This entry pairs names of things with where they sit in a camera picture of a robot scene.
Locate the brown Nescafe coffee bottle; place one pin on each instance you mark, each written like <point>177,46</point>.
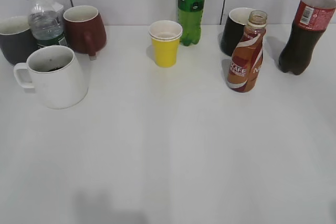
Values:
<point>248,55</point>

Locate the white ceramic mug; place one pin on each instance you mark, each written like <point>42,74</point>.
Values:
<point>55,74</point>

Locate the yellow paper cup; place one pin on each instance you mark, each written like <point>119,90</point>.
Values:
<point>165,36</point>

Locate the black ceramic mug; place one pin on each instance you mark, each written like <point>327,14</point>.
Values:
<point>234,29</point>

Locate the dark red ceramic mug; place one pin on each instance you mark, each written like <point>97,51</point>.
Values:
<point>85,30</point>

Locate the green soda bottle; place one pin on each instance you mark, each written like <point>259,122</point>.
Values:
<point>190,14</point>

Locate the clear water bottle green label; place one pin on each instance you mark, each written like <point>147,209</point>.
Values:
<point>45,24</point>

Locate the white carton behind bottle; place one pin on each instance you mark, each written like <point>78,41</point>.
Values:
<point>59,8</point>

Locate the dark grey ceramic mug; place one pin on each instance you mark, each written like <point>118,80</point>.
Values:
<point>17,41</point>

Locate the cola bottle red label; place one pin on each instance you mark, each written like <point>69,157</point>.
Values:
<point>310,22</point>

